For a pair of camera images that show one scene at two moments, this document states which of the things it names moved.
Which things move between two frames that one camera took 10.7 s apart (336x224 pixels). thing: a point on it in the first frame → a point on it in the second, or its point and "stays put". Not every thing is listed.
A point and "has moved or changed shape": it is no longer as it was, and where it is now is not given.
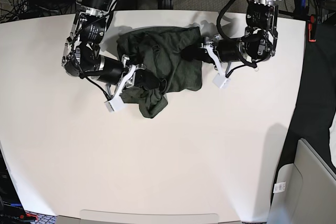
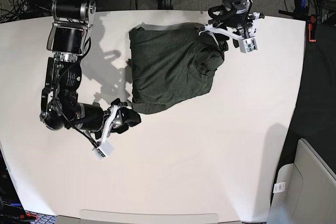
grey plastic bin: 304,192 stays put
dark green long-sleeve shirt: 160,49 has moved or changed shape
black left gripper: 113,71 → 89,117
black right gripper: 228,50 → 234,12
